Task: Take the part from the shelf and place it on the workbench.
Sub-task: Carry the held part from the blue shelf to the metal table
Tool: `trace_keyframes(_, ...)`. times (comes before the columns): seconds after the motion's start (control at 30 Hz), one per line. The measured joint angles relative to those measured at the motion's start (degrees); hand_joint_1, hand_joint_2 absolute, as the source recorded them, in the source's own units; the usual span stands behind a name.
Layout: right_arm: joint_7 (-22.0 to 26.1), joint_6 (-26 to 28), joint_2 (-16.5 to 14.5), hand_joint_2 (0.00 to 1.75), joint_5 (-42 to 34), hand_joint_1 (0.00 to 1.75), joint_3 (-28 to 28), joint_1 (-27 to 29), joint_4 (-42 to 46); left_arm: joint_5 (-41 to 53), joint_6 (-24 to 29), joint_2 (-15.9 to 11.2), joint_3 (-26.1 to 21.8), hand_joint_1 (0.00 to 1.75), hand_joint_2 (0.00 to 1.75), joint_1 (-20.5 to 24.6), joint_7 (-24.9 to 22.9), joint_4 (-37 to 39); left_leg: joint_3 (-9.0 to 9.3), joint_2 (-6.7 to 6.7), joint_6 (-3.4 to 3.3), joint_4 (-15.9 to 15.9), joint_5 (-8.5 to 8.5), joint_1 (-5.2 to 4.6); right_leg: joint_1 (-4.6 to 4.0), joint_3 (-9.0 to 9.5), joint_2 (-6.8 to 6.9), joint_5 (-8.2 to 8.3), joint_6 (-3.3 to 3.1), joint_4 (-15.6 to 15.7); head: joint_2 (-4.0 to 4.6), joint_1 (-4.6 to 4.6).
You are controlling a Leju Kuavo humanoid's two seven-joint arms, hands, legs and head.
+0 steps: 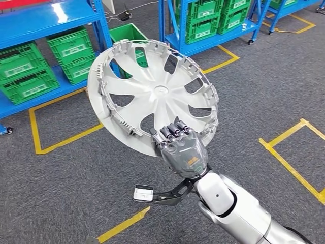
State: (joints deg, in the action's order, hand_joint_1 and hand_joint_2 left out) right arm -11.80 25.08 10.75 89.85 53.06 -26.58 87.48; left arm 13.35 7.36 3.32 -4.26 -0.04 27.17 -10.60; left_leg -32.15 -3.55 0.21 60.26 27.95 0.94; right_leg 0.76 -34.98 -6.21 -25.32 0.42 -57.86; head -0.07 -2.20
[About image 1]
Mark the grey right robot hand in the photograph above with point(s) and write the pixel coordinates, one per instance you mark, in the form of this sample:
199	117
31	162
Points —
185	155

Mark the grey plastic hubcap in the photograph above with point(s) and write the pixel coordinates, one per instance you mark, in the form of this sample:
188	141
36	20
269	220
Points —
160	91

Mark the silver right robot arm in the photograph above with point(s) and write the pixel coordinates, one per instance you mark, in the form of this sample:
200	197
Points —
241	215

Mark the blue metal shelf rack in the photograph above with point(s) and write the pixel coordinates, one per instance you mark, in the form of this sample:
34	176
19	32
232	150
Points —
216	40
38	20
286	11

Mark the yellow floor tape strip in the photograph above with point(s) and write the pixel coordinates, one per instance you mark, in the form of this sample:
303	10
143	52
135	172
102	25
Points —
121	226

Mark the black power adapter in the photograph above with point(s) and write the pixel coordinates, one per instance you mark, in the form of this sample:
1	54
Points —
125	16

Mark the white desk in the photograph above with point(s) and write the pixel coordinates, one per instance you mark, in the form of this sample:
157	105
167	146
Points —
108	5

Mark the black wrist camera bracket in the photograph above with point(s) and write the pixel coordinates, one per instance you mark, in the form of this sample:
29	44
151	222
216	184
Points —
173	197

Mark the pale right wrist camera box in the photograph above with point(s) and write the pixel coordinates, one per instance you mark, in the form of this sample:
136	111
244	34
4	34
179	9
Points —
143	193

